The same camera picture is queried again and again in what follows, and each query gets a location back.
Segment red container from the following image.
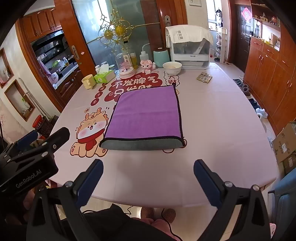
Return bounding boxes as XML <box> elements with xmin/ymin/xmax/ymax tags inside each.
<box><xmin>32</xmin><ymin>114</ymin><xmax>46</xmax><ymax>131</ymax></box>

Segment yellow mug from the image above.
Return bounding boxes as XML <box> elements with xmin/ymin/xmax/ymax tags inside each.
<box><xmin>81</xmin><ymin>74</ymin><xmax>97</xmax><ymax>90</ymax></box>

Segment white cloth cover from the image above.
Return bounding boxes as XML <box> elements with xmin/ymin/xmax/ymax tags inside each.
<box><xmin>165</xmin><ymin>25</ymin><xmax>214</xmax><ymax>47</ymax></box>

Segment person's dark clothing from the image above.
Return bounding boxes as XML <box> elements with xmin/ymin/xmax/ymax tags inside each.
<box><xmin>77</xmin><ymin>203</ymin><xmax>177</xmax><ymax>241</ymax></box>

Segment dark entrance door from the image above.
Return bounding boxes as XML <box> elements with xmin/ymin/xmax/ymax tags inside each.
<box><xmin>235</xmin><ymin>4</ymin><xmax>254</xmax><ymax>73</ymax></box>

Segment wooden kitchen cabinet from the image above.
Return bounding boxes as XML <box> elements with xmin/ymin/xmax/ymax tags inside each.
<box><xmin>19</xmin><ymin>6</ymin><xmax>63</xmax><ymax>43</ymax></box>

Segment blue chair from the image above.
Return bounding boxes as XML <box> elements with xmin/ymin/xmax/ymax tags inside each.
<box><xmin>268</xmin><ymin>167</ymin><xmax>296</xmax><ymax>233</ymax></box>

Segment blue shoes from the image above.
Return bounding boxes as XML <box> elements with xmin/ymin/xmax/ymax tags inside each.
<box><xmin>248</xmin><ymin>98</ymin><xmax>261</xmax><ymax>110</ymax></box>

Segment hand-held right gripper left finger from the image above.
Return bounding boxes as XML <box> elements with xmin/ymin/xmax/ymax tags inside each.
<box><xmin>26</xmin><ymin>159</ymin><xmax>104</xmax><ymax>241</ymax></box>

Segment glass dome with pink flowers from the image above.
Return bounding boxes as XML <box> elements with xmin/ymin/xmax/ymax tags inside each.
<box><xmin>115</xmin><ymin>52</ymin><xmax>136</xmax><ymax>79</ymax></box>

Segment yellow liquid bottle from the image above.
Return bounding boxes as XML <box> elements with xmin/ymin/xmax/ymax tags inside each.
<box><xmin>129</xmin><ymin>52</ymin><xmax>139</xmax><ymax>70</ymax></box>

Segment white shoe rack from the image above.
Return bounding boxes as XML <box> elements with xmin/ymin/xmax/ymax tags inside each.
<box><xmin>214</xmin><ymin>26</ymin><xmax>228</xmax><ymax>64</ymax></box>

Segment teal container with brown lid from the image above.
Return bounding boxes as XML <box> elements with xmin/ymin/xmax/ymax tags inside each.
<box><xmin>153</xmin><ymin>47</ymin><xmax>171</xmax><ymax>68</ymax></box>

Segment pink printed tablecloth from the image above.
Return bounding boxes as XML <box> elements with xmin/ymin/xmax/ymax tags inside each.
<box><xmin>47</xmin><ymin>61</ymin><xmax>278</xmax><ymax>208</ymax></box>

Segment brown knitted slipper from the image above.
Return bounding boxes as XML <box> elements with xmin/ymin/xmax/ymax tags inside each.
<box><xmin>140</xmin><ymin>207</ymin><xmax>155</xmax><ymax>219</ymax></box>
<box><xmin>161</xmin><ymin>208</ymin><xmax>176</xmax><ymax>224</ymax></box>

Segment small cardboard box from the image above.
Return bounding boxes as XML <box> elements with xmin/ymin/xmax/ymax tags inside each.
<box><xmin>282</xmin><ymin>153</ymin><xmax>296</xmax><ymax>175</ymax></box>

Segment white shoes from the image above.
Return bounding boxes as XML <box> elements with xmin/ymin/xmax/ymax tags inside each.
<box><xmin>255</xmin><ymin>108</ymin><xmax>269</xmax><ymax>119</ymax></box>

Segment large cardboard box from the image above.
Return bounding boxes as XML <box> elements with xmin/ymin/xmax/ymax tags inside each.
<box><xmin>272</xmin><ymin>122</ymin><xmax>296</xmax><ymax>163</ymax></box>

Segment frosted glass sliding door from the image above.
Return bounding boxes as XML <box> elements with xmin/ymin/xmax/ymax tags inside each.
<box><xmin>70</xmin><ymin>0</ymin><xmax>167</xmax><ymax>71</ymax></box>

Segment purple towel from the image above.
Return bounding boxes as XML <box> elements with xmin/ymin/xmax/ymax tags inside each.
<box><xmin>100</xmin><ymin>85</ymin><xmax>186</xmax><ymax>151</ymax></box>

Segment white bowl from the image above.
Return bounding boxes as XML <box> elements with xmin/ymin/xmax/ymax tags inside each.
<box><xmin>162</xmin><ymin>61</ymin><xmax>183</xmax><ymax>75</ymax></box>

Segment wooden wall cabinet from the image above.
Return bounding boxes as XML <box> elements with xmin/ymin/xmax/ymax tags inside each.
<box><xmin>242</xmin><ymin>0</ymin><xmax>296</xmax><ymax>133</ymax></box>

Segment pill blister pack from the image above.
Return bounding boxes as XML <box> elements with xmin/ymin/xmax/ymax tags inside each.
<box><xmin>196</xmin><ymin>72</ymin><xmax>213</xmax><ymax>82</ymax></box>

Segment wooden wall niche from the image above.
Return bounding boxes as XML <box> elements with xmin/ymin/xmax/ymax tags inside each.
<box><xmin>4</xmin><ymin>79</ymin><xmax>36</xmax><ymax>122</ymax></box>
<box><xmin>0</xmin><ymin>47</ymin><xmax>15</xmax><ymax>89</ymax></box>

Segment pink toy figure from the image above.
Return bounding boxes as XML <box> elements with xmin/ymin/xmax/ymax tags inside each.
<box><xmin>140</xmin><ymin>59</ymin><xmax>156</xmax><ymax>71</ymax></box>

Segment red door decoration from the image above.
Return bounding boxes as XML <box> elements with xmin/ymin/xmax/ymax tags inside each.
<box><xmin>240</xmin><ymin>6</ymin><xmax>252</xmax><ymax>22</ymax></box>

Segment black cable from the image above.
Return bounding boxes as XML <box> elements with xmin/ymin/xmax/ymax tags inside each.
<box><xmin>160</xmin><ymin>208</ymin><xmax>176</xmax><ymax>237</ymax></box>

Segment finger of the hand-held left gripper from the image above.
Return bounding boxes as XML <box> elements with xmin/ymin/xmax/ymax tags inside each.
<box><xmin>9</xmin><ymin>130</ymin><xmax>39</xmax><ymax>151</ymax></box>
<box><xmin>30</xmin><ymin>127</ymin><xmax>71</xmax><ymax>156</ymax></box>

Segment white squeeze bottle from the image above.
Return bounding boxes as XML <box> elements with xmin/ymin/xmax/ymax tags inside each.
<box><xmin>139</xmin><ymin>43</ymin><xmax>154</xmax><ymax>68</ymax></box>

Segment green tissue box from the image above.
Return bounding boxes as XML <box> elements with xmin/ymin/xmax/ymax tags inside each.
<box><xmin>93</xmin><ymin>69</ymin><xmax>116</xmax><ymax>83</ymax></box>

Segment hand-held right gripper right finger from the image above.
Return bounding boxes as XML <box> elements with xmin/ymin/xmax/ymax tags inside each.
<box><xmin>193</xmin><ymin>159</ymin><xmax>272</xmax><ymax>241</ymax></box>

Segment white countertop appliance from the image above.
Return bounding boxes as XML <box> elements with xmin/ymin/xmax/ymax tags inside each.
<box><xmin>169</xmin><ymin>37</ymin><xmax>211</xmax><ymax>70</ymax></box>

